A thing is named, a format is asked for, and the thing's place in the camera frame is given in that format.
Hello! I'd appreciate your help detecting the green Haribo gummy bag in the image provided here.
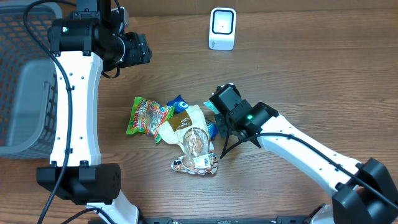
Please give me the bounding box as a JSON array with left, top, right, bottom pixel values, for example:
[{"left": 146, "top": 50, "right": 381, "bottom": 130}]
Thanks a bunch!
[{"left": 126, "top": 96, "right": 175, "bottom": 144}]

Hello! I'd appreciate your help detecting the beige brown cookie pouch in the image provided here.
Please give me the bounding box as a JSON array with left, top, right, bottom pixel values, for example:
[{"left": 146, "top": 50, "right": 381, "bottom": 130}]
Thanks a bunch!
[{"left": 158, "top": 105, "right": 218, "bottom": 175}]

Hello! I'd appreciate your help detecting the white barcode scanner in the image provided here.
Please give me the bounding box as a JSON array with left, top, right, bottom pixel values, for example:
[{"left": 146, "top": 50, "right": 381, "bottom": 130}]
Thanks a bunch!
[{"left": 208, "top": 7, "right": 236, "bottom": 51}]

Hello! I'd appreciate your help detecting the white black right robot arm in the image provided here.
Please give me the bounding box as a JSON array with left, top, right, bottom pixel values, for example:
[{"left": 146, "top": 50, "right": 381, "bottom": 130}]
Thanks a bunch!
[{"left": 209, "top": 83, "right": 397, "bottom": 223}]

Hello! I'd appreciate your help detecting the light teal snack packet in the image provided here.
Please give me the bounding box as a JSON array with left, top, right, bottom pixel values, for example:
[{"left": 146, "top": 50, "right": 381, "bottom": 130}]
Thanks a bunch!
[{"left": 203, "top": 100, "right": 220, "bottom": 114}]

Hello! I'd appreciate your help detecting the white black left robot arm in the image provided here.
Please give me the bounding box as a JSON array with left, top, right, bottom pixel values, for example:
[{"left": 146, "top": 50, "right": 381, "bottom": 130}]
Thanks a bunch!
[{"left": 36, "top": 0, "right": 152, "bottom": 223}]

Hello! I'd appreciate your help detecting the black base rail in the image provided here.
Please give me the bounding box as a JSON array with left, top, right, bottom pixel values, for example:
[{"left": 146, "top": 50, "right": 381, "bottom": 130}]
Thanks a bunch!
[{"left": 139, "top": 215, "right": 308, "bottom": 224}]

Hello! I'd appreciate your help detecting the blue Oreo cookie pack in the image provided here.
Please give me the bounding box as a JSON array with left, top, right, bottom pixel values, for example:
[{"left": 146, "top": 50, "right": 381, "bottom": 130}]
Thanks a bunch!
[{"left": 167, "top": 95, "right": 218, "bottom": 140}]

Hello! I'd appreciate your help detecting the grey plastic mesh basket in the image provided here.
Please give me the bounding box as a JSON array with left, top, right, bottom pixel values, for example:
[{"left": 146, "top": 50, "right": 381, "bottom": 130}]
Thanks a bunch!
[{"left": 1, "top": 1, "right": 57, "bottom": 159}]

